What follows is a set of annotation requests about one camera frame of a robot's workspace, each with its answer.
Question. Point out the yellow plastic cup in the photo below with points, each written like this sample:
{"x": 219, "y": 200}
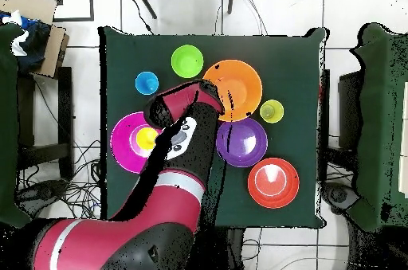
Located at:
{"x": 146, "y": 138}

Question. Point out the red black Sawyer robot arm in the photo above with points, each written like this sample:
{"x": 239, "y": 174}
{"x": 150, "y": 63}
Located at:
{"x": 172, "y": 206}

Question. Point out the purple plastic bowl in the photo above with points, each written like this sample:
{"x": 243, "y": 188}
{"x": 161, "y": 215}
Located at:
{"x": 245, "y": 142}

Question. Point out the large orange plastic bowl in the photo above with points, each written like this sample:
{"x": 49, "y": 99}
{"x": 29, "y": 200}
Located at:
{"x": 245, "y": 91}

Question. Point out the pale yellow-green plastic cup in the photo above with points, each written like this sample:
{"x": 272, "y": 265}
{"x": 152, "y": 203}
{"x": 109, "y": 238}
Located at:
{"x": 271, "y": 111}

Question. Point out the small green plastic bowl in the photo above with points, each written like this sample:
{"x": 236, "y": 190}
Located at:
{"x": 187, "y": 61}

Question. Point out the blue plastic cup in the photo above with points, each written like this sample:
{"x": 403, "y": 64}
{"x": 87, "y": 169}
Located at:
{"x": 147, "y": 83}

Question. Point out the large pink plastic bowl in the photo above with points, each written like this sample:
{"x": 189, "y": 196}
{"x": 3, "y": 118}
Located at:
{"x": 122, "y": 145}

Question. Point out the red plastic bowl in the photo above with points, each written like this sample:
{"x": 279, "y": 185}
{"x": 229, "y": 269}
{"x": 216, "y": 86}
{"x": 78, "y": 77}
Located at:
{"x": 273, "y": 183}

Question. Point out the dark green table cloth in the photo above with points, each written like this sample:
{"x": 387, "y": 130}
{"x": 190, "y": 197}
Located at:
{"x": 287, "y": 75}

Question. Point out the black wooden stool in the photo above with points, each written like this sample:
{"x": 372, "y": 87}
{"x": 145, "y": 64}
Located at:
{"x": 65, "y": 107}

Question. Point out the green cloth covered table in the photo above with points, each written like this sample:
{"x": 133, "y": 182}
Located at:
{"x": 8, "y": 123}
{"x": 382, "y": 123}

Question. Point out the blue and white clothes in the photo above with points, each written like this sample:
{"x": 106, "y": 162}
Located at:
{"x": 32, "y": 47}

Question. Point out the brown cardboard box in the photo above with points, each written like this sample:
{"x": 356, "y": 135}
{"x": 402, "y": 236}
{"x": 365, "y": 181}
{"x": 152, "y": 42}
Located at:
{"x": 32, "y": 5}

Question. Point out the black metal frame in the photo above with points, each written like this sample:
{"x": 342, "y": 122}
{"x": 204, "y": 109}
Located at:
{"x": 91, "y": 2}

